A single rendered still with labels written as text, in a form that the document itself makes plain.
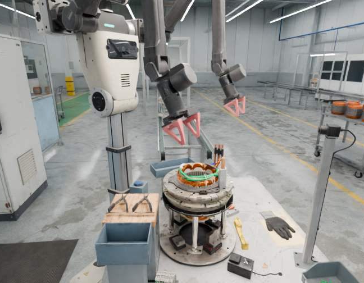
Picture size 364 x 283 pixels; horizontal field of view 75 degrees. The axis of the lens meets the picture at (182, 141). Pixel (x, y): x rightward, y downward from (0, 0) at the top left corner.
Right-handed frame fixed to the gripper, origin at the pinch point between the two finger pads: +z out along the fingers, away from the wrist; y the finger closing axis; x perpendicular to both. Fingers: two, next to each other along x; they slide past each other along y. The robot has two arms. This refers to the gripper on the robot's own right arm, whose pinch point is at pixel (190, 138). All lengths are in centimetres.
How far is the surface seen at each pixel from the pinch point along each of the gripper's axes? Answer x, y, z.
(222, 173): 8.2, 23.3, 19.8
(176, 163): 48, 47, 12
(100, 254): 33.5, -24.8, 21.5
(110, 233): 38.3, -15.8, 19.4
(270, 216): 12, 59, 60
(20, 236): 242, 19, 21
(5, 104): 221, 50, -107
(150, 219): 26.1, -6.6, 21.1
